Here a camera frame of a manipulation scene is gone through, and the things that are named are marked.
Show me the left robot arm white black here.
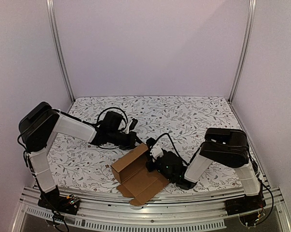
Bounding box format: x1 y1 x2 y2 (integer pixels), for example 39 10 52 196
17 101 142 210

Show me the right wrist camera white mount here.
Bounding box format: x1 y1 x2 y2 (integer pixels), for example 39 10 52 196
146 138 164 162

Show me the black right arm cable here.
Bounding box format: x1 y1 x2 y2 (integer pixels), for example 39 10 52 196
155 132 192 170

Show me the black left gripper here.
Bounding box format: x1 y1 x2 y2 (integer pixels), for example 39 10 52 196
108 130 145 151

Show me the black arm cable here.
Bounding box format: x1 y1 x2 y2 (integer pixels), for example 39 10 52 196
155 132 192 170
96 107 129 131

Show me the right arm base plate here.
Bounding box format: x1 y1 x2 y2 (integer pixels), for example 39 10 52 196
224 196 266 216

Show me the aluminium frame post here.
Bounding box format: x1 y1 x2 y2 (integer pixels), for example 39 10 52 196
228 0 257 104
46 0 75 103

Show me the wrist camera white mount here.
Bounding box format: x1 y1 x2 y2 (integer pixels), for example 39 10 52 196
125 118 138 134
146 138 164 162

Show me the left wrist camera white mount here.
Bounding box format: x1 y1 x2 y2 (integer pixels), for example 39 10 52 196
125 118 138 134

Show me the brown cardboard box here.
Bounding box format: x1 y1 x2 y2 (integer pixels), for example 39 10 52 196
111 144 169 206

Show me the left aluminium frame post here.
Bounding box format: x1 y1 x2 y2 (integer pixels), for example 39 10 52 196
46 0 75 103

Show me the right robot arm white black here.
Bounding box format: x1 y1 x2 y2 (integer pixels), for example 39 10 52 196
146 128 262 211

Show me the aluminium front rail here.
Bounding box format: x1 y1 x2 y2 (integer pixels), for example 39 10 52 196
9 186 291 232

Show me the right aluminium frame post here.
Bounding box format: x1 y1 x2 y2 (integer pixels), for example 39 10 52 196
228 0 257 104

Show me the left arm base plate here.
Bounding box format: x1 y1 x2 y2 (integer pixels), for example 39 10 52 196
38 192 81 215

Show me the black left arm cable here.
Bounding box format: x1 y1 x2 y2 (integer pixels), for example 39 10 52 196
96 107 129 131

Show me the floral patterned table mat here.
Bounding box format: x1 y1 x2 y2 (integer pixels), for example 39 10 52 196
48 96 240 193

